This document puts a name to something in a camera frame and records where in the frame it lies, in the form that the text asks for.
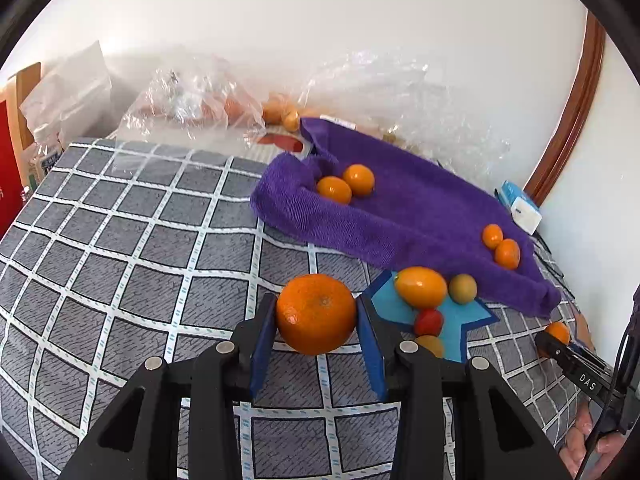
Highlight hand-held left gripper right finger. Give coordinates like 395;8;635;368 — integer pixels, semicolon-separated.
356;296;573;480

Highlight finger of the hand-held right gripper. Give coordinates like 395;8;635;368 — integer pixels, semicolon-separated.
534;331;626;403
570;341;608;367

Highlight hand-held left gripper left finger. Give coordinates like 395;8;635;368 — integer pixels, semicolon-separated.
59;292;278;480

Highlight large mandarin orange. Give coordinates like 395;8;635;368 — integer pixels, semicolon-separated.
276;274;358;356

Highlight purple towel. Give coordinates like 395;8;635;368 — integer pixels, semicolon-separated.
250;117;563;318

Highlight person's right hand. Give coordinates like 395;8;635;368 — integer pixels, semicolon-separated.
559;410;632;478

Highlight small green-brown round fruit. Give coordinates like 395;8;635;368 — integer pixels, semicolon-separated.
414;335;445;359
448;274;478;305

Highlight red cherry tomato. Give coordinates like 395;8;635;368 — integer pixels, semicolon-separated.
414;308;445;337

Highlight oval yellow-orange kumquat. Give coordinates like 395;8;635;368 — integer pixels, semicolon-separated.
394;267;448;309

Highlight grey checked tablecloth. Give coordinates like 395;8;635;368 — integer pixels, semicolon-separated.
0;137;596;480

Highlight blue and white tissue box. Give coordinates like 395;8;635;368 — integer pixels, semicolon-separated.
495;179;543;235

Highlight white and red printed packet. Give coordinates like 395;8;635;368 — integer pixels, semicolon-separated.
247;127;313;161

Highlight large crumpled clear plastic bag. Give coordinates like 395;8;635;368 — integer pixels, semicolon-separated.
300;50;511;186

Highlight clear plastic bag with oranges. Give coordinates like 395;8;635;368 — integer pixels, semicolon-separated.
116;62;303;148

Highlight white labelled plastic bottle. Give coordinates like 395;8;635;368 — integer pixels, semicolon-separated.
27;127;66;188

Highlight red paper bag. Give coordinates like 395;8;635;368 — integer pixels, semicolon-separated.
0;100;26;238

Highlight white translucent plastic bag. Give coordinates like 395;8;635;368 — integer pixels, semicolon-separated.
20;41;113;151

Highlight brown wooden door frame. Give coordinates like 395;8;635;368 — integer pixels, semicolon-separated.
522;10;607;208

